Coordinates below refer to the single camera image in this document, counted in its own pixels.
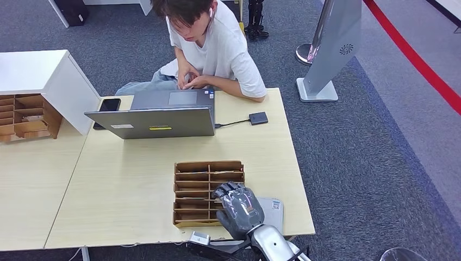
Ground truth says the person's left hand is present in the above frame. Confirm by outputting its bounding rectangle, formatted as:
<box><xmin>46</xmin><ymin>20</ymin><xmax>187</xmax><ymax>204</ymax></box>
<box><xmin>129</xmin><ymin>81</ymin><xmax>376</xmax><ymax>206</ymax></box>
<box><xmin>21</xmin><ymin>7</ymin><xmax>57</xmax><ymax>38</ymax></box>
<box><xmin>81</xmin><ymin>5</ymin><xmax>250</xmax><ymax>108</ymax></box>
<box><xmin>182</xmin><ymin>74</ymin><xmax>210</xmax><ymax>90</ymax></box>

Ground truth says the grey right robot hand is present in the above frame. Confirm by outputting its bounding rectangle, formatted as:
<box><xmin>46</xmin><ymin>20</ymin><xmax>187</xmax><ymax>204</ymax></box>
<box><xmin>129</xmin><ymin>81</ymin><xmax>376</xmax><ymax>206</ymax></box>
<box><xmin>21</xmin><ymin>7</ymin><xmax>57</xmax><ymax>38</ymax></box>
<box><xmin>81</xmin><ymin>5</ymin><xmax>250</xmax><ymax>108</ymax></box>
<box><xmin>212</xmin><ymin>181</ymin><xmax>265</xmax><ymax>240</ymax></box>

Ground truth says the person's right hand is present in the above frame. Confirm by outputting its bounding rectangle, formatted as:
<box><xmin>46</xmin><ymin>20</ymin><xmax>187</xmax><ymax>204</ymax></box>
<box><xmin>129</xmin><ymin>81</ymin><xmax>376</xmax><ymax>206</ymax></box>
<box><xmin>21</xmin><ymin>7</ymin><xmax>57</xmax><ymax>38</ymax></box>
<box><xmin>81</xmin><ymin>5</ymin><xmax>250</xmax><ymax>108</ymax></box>
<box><xmin>176</xmin><ymin>65</ymin><xmax>201</xmax><ymax>90</ymax></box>

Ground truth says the white flat card reader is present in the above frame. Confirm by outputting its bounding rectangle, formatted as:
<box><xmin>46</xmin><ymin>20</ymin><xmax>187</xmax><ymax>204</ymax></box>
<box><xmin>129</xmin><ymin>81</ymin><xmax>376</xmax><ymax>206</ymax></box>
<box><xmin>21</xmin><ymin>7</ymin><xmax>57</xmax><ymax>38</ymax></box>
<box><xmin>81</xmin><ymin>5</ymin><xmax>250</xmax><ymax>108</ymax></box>
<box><xmin>256</xmin><ymin>197</ymin><xmax>284</xmax><ymax>235</ymax></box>

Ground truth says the person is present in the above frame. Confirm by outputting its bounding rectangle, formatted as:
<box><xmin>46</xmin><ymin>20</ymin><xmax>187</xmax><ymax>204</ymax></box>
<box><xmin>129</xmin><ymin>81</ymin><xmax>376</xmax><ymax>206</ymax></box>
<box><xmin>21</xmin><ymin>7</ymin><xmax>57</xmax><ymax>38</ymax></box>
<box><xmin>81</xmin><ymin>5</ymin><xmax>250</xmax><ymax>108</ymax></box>
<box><xmin>115</xmin><ymin>0</ymin><xmax>268</xmax><ymax>103</ymax></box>

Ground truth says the cardboard card organizer tray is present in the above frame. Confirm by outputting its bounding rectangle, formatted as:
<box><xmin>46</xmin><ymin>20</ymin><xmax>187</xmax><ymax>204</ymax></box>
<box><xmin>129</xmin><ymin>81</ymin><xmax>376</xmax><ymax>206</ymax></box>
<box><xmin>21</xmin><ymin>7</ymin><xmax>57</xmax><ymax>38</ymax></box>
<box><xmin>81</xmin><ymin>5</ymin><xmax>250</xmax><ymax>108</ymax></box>
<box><xmin>172</xmin><ymin>160</ymin><xmax>246</xmax><ymax>228</ymax></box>

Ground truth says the grey laptop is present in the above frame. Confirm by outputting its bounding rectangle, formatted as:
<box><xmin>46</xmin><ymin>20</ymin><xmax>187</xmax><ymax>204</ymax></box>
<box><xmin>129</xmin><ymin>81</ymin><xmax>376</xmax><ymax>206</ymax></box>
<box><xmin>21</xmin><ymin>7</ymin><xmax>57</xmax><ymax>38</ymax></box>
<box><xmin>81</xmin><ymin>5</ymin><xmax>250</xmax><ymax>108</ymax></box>
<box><xmin>84</xmin><ymin>88</ymin><xmax>216</xmax><ymax>140</ymax></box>

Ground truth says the black square usb device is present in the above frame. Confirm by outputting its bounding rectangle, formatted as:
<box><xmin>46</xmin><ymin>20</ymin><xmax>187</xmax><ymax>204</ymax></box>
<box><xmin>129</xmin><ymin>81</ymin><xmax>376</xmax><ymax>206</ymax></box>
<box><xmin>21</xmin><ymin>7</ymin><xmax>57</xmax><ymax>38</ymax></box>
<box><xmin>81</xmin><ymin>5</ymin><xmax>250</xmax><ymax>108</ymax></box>
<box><xmin>248</xmin><ymin>111</ymin><xmax>269</xmax><ymax>126</ymax></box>

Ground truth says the white desk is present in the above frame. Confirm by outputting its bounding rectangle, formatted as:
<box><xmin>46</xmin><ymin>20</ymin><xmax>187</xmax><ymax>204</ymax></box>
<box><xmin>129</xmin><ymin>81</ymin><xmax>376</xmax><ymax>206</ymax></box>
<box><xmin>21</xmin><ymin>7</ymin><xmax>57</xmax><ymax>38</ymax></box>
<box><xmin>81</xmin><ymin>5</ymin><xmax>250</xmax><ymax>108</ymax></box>
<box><xmin>47</xmin><ymin>0</ymin><xmax>155</xmax><ymax>29</ymax></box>

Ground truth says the black smartphone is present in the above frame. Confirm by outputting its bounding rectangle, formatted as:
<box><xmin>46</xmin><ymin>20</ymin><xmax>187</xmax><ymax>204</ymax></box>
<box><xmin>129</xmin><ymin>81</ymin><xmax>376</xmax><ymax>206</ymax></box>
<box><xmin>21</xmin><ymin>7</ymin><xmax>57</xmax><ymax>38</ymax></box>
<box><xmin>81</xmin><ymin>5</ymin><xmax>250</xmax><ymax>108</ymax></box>
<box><xmin>92</xmin><ymin>98</ymin><xmax>122</xmax><ymax>131</ymax></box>

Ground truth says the white cabinet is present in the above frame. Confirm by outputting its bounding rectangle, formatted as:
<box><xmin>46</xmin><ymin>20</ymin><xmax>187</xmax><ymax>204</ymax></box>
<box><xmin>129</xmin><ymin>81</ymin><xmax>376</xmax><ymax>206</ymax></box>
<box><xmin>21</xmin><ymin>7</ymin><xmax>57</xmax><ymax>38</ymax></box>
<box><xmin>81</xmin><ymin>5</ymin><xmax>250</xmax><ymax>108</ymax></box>
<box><xmin>0</xmin><ymin>49</ymin><xmax>102</xmax><ymax>137</ymax></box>

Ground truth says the black box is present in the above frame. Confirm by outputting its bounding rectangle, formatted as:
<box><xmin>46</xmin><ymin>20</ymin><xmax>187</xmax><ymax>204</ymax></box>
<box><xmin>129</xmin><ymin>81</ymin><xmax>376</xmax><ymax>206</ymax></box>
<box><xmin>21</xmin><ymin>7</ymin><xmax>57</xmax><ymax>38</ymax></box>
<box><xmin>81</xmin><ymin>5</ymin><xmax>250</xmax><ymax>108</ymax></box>
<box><xmin>54</xmin><ymin>0</ymin><xmax>91</xmax><ymax>28</ymax></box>

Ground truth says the silver kiosk stand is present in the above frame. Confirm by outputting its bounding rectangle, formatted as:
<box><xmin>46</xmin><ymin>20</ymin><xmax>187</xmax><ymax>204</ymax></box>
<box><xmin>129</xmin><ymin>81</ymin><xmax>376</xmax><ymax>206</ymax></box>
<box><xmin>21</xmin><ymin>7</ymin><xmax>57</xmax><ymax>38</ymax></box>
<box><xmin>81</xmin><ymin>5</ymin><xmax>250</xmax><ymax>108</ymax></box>
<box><xmin>296</xmin><ymin>0</ymin><xmax>362</xmax><ymax>103</ymax></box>

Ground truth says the cardboard shelf organizer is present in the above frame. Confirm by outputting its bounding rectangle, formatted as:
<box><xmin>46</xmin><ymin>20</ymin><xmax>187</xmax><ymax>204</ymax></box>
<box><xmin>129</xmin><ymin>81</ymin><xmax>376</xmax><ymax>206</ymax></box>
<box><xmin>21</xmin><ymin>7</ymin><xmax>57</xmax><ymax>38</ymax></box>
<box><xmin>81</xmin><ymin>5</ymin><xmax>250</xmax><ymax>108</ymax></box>
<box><xmin>0</xmin><ymin>94</ymin><xmax>64</xmax><ymax>144</ymax></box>

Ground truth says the clear glass dome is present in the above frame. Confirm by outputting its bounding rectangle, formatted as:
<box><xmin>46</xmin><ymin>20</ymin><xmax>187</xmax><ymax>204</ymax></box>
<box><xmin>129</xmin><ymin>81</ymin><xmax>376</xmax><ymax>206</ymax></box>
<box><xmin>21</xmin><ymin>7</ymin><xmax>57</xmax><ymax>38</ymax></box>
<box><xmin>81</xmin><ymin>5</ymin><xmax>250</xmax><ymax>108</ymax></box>
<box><xmin>379</xmin><ymin>247</ymin><xmax>430</xmax><ymax>261</ymax></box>

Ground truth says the grey metal desk bracket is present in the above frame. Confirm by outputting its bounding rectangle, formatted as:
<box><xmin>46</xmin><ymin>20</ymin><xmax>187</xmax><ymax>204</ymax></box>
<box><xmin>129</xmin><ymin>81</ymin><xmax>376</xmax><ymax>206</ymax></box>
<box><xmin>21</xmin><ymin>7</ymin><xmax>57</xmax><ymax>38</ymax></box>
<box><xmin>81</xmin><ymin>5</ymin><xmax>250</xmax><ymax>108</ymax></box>
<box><xmin>210</xmin><ymin>239</ymin><xmax>249</xmax><ymax>247</ymax></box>

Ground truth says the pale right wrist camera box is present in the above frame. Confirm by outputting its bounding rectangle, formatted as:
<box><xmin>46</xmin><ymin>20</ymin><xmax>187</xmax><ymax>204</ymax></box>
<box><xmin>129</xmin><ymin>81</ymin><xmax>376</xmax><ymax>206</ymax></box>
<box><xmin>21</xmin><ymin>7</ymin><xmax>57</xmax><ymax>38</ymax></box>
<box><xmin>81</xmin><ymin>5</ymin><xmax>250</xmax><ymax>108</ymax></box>
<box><xmin>186</xmin><ymin>231</ymin><xmax>253</xmax><ymax>261</ymax></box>

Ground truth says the black usb cable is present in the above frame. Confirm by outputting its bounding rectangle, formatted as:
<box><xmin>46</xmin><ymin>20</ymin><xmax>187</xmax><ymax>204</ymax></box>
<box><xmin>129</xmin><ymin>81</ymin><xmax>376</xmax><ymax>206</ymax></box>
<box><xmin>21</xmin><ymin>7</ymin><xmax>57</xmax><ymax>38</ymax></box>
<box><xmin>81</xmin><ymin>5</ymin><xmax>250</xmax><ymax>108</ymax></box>
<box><xmin>215</xmin><ymin>119</ymin><xmax>250</xmax><ymax>129</ymax></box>

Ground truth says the chrome stanchion post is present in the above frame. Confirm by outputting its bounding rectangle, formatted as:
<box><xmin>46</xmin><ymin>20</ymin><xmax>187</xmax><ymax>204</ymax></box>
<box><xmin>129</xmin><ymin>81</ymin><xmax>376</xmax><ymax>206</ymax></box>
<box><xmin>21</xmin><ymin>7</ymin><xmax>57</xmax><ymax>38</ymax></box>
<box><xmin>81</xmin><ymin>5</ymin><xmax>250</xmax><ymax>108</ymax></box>
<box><xmin>295</xmin><ymin>0</ymin><xmax>334</xmax><ymax>67</ymax></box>

